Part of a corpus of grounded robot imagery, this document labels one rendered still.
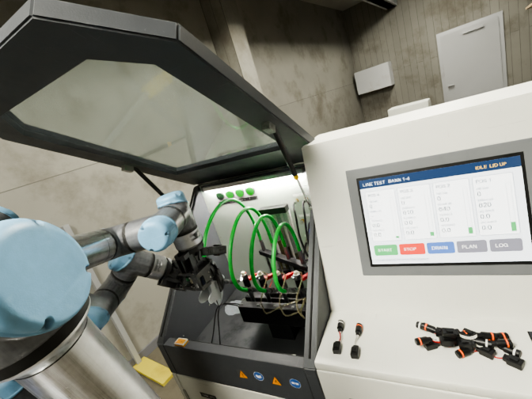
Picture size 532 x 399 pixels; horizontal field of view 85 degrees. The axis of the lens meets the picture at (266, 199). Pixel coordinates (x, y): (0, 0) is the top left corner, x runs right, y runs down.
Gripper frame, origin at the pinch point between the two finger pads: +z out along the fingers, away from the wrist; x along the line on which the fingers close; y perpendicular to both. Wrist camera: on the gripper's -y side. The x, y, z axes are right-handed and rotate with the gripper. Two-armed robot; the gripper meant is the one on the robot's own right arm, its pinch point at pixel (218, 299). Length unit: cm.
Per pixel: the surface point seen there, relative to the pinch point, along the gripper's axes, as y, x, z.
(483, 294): -27, 68, 17
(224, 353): -3.6, -11.6, 26.9
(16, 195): -40, -185, -46
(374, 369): -3.7, 40.1, 23.9
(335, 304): -25.5, 25.3, 21.6
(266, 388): -2.9, 1.8, 39.5
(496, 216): -31, 74, -4
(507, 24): -751, 235, -67
